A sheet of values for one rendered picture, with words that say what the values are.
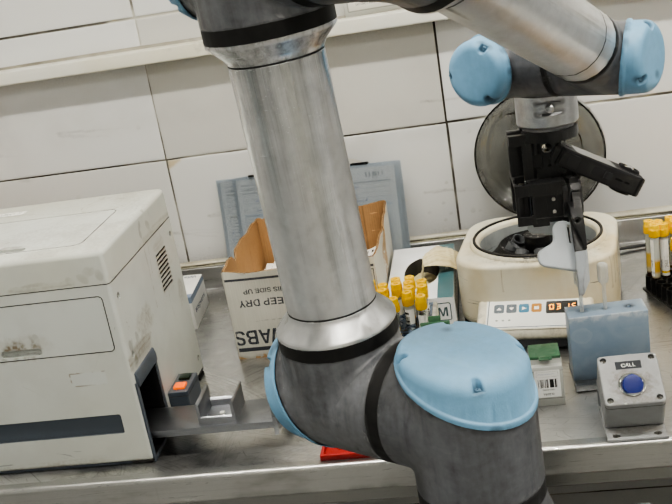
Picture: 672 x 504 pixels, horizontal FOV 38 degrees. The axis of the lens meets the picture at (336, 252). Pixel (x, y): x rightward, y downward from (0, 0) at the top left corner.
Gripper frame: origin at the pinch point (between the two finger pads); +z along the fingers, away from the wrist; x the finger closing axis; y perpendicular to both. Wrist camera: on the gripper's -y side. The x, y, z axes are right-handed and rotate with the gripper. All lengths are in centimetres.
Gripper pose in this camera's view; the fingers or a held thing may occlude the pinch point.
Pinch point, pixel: (578, 274)
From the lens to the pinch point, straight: 131.0
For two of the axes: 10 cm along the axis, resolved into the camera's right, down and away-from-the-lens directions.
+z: 1.6, 9.3, 3.2
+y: -9.8, 1.2, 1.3
